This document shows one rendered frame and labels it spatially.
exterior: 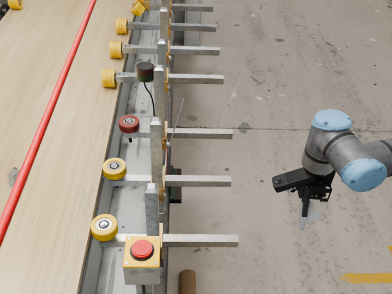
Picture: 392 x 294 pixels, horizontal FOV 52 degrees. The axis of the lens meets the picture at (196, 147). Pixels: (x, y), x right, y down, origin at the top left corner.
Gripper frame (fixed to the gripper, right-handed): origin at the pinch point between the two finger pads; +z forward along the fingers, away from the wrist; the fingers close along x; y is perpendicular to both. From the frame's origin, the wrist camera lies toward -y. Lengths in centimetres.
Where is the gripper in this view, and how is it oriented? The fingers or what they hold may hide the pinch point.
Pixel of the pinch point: (294, 210)
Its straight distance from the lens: 129.3
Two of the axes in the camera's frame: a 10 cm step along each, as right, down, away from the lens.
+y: 10.0, 0.2, 0.4
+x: -0.2, -6.7, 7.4
